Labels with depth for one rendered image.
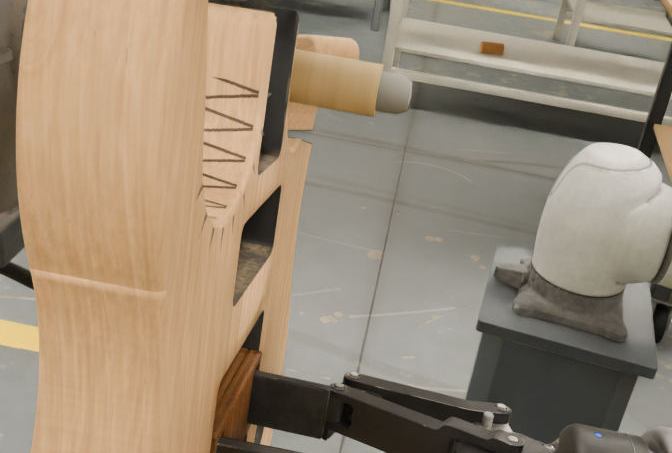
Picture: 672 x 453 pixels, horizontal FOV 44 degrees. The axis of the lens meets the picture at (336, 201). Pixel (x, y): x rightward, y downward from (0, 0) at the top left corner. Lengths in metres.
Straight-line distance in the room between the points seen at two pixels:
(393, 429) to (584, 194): 0.87
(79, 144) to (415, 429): 0.28
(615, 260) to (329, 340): 1.25
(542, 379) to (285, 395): 0.95
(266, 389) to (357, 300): 2.13
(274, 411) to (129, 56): 0.29
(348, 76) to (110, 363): 0.26
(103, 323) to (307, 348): 2.10
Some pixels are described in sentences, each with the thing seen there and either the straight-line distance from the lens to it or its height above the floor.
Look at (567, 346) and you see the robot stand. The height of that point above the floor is 0.70.
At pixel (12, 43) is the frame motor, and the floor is 1.26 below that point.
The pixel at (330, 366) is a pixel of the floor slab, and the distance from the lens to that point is 2.32.
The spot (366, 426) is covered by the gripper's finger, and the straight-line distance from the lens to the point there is 0.48.
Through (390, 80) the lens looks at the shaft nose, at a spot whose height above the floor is 1.26.
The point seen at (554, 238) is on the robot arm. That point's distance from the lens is 1.34.
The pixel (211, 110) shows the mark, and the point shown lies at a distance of 0.37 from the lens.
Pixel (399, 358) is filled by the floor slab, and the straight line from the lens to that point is 2.39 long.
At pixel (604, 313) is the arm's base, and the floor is 0.73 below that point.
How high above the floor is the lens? 1.41
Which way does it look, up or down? 26 degrees down
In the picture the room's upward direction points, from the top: 9 degrees clockwise
